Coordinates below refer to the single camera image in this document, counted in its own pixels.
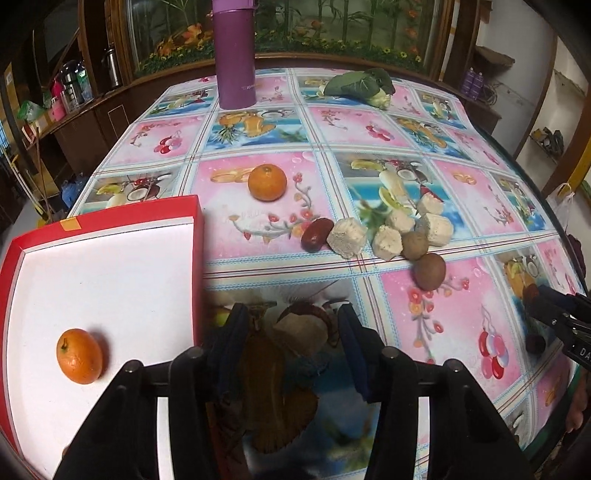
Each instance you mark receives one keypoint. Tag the green leafy vegetable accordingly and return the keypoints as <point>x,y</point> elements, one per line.
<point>373,87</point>

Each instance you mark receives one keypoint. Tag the pink bottle on counter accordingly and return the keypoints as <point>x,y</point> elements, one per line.
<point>57,108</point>

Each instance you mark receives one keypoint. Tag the beige sugarcane chunk small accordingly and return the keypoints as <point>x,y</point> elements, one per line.
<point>400,221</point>

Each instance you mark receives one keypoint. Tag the white plastic bag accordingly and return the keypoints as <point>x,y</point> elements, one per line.
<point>560,201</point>

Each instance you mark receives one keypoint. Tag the steel thermos flask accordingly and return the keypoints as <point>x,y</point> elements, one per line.
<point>110,63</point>

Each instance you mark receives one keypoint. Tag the brown kiwi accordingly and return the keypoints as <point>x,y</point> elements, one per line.
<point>415,245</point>
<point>429,272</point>

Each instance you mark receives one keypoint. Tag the red white shallow box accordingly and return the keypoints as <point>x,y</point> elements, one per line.
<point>129,275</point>

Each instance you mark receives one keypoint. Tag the operator right hand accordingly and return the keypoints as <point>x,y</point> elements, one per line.
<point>575,416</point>

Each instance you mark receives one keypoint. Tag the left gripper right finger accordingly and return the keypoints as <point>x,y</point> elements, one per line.
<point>362,347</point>

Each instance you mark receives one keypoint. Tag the blue thermos jug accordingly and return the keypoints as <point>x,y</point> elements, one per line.
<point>71,190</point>

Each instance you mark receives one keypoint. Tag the beige sugarcane chunk top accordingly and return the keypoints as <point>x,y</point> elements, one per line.
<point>430,204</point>

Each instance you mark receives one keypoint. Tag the orange mandarin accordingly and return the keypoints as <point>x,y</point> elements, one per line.
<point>79,356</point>
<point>267,183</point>

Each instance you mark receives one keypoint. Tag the purple thermos bottle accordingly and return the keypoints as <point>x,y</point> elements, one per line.
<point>233,41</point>

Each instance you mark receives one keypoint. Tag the fruit print tablecloth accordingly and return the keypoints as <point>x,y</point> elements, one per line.
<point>405,212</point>

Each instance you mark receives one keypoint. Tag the purple bottles on shelf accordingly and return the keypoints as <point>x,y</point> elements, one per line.
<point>472,84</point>

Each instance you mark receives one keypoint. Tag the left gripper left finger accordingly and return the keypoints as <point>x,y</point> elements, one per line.
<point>226,350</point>

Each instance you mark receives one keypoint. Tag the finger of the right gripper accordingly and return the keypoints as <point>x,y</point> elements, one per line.
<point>577,305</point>
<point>538,307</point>

